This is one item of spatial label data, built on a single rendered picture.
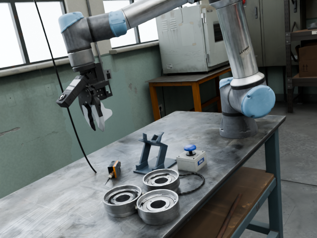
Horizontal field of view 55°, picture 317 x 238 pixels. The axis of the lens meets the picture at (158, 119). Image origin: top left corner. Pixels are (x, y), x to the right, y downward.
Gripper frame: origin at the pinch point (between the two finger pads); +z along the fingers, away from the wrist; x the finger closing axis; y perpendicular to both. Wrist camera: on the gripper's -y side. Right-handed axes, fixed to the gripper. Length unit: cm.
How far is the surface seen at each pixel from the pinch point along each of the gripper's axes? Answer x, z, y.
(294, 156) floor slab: 22, 107, 201
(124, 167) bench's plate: 0.6, 17.7, 6.7
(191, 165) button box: -23.8, 17.0, 14.6
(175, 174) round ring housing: -24.1, 15.9, 6.5
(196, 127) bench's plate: 2, 20, 52
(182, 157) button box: -20.4, 14.7, 14.7
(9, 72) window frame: 131, -21, 29
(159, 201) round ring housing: -29.1, 16.2, -6.3
